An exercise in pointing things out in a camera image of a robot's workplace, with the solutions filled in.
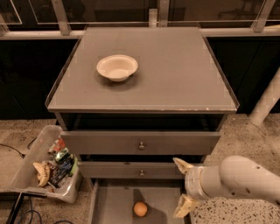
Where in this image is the white bowl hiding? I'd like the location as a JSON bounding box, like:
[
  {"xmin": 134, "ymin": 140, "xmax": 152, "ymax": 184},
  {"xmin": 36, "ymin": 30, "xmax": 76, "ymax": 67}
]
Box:
[{"xmin": 96, "ymin": 54, "xmax": 138, "ymax": 82}]

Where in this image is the grey bottom drawer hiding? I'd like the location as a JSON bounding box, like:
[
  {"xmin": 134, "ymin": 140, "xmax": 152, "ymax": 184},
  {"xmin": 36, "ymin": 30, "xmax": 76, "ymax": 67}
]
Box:
[{"xmin": 88, "ymin": 179, "xmax": 194, "ymax": 224}]

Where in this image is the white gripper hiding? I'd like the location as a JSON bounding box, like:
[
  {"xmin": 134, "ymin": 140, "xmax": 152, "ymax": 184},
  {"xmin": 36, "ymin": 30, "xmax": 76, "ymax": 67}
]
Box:
[{"xmin": 173, "ymin": 157, "xmax": 208, "ymax": 218}]

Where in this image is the blue cable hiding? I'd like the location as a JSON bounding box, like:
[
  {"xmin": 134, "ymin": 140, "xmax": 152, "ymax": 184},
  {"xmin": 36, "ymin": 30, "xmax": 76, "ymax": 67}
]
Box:
[{"xmin": 17, "ymin": 195, "xmax": 43, "ymax": 224}]

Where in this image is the metal window frame rail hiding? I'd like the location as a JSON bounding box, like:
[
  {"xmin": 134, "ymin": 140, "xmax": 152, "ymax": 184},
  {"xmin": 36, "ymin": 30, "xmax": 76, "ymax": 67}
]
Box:
[{"xmin": 0, "ymin": 0, "xmax": 280, "ymax": 39}]

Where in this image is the grey drawer cabinet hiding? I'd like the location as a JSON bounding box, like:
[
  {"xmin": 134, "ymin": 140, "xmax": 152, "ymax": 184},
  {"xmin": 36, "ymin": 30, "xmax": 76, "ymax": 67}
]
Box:
[{"xmin": 44, "ymin": 26, "xmax": 241, "ymax": 224}]

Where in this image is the dark blue snack packet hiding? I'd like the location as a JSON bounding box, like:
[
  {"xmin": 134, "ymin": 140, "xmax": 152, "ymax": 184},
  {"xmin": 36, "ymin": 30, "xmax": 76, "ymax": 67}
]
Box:
[{"xmin": 48, "ymin": 158, "xmax": 74, "ymax": 188}]

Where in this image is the white diagonal pole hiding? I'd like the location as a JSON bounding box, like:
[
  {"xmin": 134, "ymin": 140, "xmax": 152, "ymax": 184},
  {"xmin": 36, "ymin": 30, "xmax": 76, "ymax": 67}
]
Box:
[{"xmin": 249, "ymin": 67, "xmax": 280, "ymax": 126}]

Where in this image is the black cable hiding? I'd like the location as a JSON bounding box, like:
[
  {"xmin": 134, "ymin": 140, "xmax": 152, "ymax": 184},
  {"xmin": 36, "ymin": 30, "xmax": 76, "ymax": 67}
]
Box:
[{"xmin": 0, "ymin": 136, "xmax": 38, "ymax": 158}]

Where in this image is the tan crumpled paper bag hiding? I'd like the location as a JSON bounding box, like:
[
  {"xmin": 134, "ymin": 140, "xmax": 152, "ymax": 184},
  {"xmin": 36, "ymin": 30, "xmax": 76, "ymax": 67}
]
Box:
[{"xmin": 33, "ymin": 162, "xmax": 50, "ymax": 187}]

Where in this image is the grey drawer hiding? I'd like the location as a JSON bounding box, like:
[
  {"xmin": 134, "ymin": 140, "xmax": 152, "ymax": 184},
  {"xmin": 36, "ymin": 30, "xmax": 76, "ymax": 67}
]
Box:
[
  {"xmin": 61, "ymin": 130, "xmax": 221, "ymax": 155},
  {"xmin": 78, "ymin": 161, "xmax": 184, "ymax": 179},
  {"xmin": 88, "ymin": 179, "xmax": 194, "ymax": 224}
]

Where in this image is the green snack packet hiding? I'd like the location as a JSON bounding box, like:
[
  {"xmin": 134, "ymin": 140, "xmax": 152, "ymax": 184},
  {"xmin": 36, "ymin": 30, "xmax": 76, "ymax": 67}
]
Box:
[{"xmin": 54, "ymin": 148, "xmax": 69, "ymax": 163}]

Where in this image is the grey top drawer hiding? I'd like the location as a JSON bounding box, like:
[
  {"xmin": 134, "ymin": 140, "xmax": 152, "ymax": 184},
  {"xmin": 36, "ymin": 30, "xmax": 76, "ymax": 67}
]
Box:
[{"xmin": 61, "ymin": 130, "xmax": 221, "ymax": 155}]

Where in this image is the red soda can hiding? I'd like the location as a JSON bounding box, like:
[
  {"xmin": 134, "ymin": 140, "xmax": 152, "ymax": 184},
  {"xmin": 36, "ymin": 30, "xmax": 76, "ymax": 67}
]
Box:
[{"xmin": 48, "ymin": 138, "xmax": 66, "ymax": 155}]

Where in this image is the grey middle drawer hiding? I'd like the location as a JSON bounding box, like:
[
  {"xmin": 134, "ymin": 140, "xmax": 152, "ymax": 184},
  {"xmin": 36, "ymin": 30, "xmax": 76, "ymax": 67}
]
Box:
[{"xmin": 78, "ymin": 161, "xmax": 184, "ymax": 179}]

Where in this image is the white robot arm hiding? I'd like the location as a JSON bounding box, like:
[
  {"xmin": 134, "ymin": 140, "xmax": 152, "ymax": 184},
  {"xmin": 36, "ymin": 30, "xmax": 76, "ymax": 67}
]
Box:
[{"xmin": 173, "ymin": 156, "xmax": 280, "ymax": 218}]

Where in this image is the clear plastic bin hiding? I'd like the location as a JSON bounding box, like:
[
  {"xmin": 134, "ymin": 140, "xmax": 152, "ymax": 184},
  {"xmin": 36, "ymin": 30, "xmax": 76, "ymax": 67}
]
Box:
[{"xmin": 8, "ymin": 125, "xmax": 82, "ymax": 203}]

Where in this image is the orange fruit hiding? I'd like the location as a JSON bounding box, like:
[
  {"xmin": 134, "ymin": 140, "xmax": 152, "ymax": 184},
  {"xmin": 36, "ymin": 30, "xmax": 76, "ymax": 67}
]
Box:
[{"xmin": 133, "ymin": 201, "xmax": 148, "ymax": 217}]

